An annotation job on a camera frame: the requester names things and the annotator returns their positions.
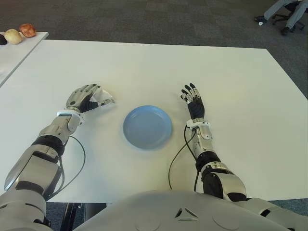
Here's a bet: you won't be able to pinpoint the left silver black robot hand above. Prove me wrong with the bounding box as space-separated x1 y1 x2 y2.
65 83 116 114

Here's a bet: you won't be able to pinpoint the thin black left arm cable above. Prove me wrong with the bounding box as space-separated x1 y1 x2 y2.
47 135 87 199

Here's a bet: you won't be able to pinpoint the black table leg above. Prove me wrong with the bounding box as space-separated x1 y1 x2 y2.
61 203 84 231

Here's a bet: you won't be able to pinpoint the white charger block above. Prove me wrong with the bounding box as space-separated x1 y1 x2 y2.
91 88 117 105

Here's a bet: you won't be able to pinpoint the blue round plate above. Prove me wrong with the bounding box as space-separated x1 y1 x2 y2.
122 104 174 150

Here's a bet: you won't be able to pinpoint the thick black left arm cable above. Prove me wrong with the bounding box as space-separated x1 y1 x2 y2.
48 157 66 197

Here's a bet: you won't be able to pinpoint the black office chair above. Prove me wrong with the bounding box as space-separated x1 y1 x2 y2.
271 0 305 31

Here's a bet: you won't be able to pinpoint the grey robot torso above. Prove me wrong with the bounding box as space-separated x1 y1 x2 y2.
77 190 293 231

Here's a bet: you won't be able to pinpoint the reddish brown bread roll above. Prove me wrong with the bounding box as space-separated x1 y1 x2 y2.
19 23 38 38

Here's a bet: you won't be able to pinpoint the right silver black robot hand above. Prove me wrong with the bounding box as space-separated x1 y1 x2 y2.
178 83 206 121

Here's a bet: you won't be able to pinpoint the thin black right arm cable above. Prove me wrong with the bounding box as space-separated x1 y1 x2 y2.
167 125 196 191

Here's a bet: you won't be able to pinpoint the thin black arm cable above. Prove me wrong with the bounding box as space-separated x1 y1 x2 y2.
167 125 196 191
47 135 87 199

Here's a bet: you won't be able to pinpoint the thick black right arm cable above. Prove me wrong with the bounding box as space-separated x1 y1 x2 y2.
193 170 202 193

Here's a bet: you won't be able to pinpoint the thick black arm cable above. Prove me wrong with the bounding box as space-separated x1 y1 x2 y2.
48 157 66 197
193 170 202 193

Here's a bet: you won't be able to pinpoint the white side table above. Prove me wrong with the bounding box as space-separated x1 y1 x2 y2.
0 31 50 89

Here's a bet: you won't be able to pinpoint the seated person grey trousers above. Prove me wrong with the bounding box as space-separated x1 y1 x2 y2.
254 0 308 36

